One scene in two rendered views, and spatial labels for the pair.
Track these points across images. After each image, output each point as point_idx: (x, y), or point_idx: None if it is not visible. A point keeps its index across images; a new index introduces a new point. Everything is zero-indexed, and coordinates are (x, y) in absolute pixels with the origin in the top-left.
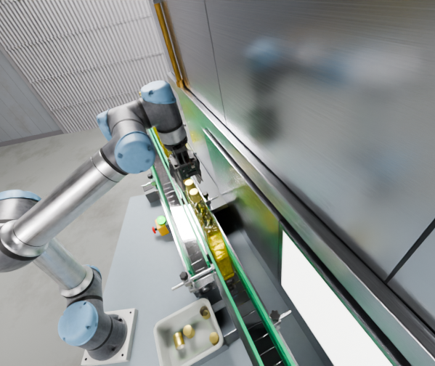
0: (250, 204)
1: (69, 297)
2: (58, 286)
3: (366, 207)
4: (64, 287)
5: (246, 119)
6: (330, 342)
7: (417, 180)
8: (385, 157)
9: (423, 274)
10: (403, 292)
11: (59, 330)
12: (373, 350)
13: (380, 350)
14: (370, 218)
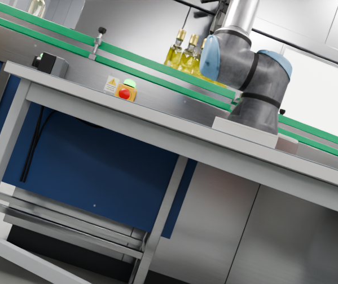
0: (250, 49)
1: (251, 45)
2: (239, 30)
3: (320, 21)
4: (250, 31)
5: (260, 0)
6: (305, 105)
7: (330, 9)
8: (324, 5)
9: (333, 32)
10: (329, 43)
11: (284, 57)
12: (328, 70)
13: (331, 65)
14: (320, 23)
